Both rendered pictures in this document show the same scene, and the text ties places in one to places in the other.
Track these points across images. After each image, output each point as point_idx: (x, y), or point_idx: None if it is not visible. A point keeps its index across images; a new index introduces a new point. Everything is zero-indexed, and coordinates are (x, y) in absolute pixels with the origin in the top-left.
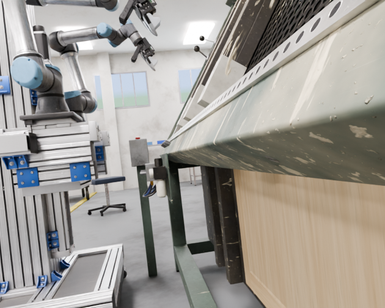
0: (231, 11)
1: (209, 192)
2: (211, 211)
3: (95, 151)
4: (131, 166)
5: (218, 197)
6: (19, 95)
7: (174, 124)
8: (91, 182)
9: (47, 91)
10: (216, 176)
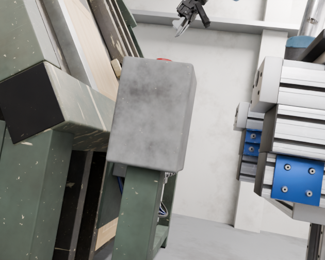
0: (108, 11)
1: (84, 191)
2: (80, 217)
3: (243, 142)
4: (182, 169)
5: (102, 187)
6: None
7: (32, 5)
8: (292, 214)
9: None
10: (106, 165)
